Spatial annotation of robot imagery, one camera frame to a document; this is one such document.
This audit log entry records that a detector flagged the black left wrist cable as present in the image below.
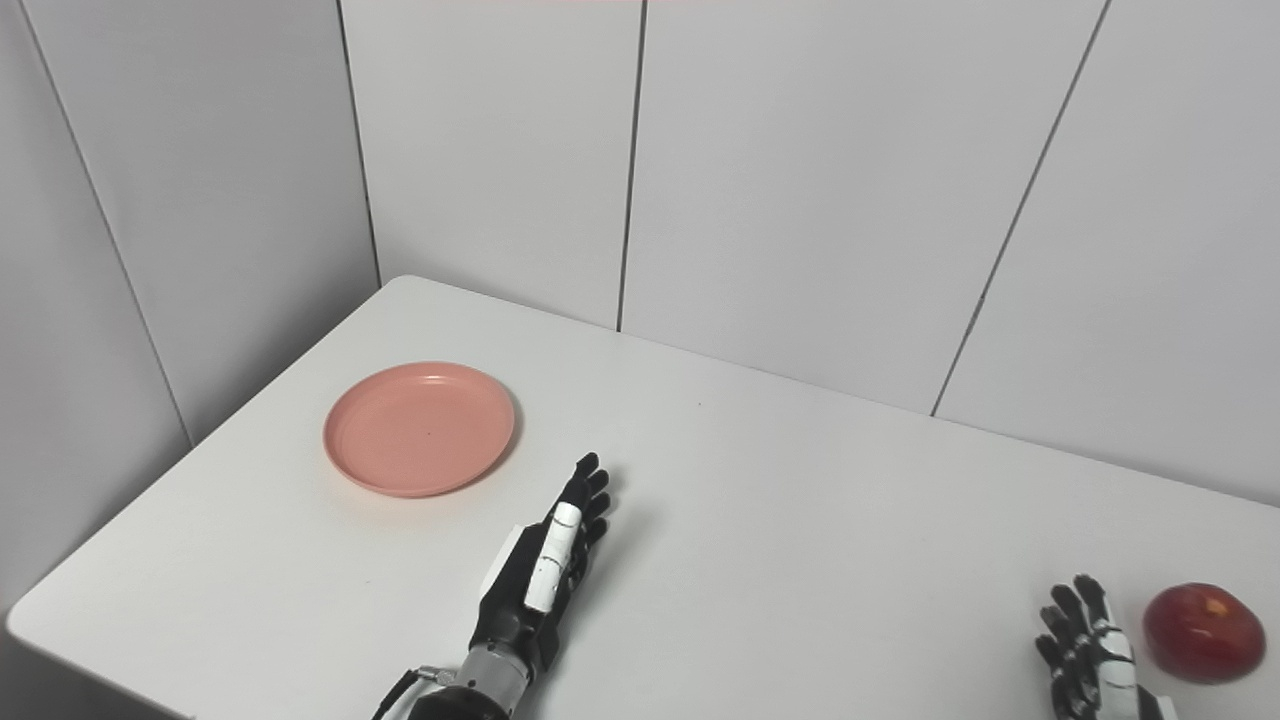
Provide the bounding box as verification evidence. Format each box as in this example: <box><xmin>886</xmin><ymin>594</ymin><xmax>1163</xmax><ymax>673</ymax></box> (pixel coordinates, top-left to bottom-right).
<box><xmin>372</xmin><ymin>666</ymin><xmax>457</xmax><ymax>720</ymax></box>

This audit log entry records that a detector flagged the red apple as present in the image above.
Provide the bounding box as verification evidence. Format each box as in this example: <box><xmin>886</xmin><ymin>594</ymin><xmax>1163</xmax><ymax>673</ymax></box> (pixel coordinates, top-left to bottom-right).
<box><xmin>1143</xmin><ymin>583</ymin><xmax>1267</xmax><ymax>686</ymax></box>

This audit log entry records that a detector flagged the pink round plate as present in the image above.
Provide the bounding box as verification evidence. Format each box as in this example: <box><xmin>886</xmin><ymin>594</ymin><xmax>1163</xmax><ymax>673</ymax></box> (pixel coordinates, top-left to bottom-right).
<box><xmin>323</xmin><ymin>361</ymin><xmax>517</xmax><ymax>499</ymax></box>

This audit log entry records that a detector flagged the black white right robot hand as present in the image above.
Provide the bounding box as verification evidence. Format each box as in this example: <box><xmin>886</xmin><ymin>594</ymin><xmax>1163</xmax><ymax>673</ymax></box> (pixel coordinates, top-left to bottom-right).
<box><xmin>1035</xmin><ymin>574</ymin><xmax>1177</xmax><ymax>720</ymax></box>

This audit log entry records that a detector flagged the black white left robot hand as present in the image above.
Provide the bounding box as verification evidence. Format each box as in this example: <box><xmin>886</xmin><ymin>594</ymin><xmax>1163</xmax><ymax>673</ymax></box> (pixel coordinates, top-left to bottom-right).
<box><xmin>468</xmin><ymin>452</ymin><xmax>612</xmax><ymax>683</ymax></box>

